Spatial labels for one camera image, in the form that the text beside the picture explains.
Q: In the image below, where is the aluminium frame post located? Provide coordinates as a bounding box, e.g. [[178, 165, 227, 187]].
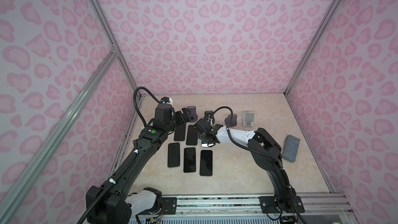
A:
[[284, 0, 344, 98], [88, 0, 137, 91]]

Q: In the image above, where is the aluminium diagonal frame bar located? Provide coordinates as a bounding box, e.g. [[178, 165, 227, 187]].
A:
[[1, 50, 119, 224]]

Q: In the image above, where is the aluminium frame post left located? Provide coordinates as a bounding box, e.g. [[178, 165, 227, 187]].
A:
[[88, 0, 137, 91]]

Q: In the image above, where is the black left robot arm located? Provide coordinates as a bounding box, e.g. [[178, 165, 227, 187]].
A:
[[78, 98, 191, 224]]

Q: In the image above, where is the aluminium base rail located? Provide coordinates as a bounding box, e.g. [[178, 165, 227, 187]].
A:
[[130, 192, 358, 224]]

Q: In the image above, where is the right black corrugated cable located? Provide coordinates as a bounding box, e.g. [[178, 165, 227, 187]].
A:
[[211, 106, 308, 224]]

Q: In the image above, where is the grey round stand back right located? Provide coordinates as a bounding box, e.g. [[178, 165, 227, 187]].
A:
[[224, 114, 237, 128]]

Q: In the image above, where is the purple-grey round stand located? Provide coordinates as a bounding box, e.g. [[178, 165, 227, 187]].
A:
[[187, 106, 199, 123]]

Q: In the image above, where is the black phone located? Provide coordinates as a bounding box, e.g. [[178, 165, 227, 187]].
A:
[[167, 143, 180, 168], [186, 125, 198, 146], [201, 142, 215, 147], [183, 147, 197, 173], [200, 150, 213, 176], [174, 123, 186, 142]]

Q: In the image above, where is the white folding stand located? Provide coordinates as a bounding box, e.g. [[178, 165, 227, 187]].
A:
[[243, 111, 256, 127]]

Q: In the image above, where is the aluminium frame post right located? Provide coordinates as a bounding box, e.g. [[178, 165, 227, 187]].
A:
[[284, 0, 344, 98]]

